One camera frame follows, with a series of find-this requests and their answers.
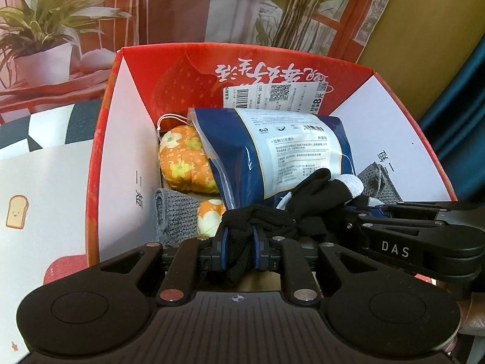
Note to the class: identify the black knotted sock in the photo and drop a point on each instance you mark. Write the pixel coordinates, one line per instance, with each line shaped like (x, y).
(242, 220)

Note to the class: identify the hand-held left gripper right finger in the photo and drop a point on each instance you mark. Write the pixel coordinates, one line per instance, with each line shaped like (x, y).
(258, 248)

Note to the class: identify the room scene wall poster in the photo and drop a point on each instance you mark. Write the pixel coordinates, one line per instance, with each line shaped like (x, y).
(170, 7)

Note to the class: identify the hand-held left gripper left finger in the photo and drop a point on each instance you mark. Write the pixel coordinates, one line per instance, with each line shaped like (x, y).
(223, 246)

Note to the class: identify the printed cartoon tablecloth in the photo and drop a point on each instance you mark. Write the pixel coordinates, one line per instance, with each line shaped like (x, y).
(45, 182)

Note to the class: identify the blue and white packet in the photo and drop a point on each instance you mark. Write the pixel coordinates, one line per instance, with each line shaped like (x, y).
(242, 140)

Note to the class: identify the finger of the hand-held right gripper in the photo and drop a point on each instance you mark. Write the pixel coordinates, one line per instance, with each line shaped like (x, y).
(398, 218)
(416, 205)

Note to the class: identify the grey knitted cloth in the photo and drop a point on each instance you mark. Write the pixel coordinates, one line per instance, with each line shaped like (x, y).
(170, 212)

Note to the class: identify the orange floral pouch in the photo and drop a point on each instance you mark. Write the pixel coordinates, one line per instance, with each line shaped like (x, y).
(182, 159)
(210, 216)

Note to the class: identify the red strawberry print box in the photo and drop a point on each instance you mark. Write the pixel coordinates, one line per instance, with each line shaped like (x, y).
(129, 121)

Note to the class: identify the blue curtain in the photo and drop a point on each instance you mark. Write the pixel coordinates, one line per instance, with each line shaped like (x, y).
(466, 121)

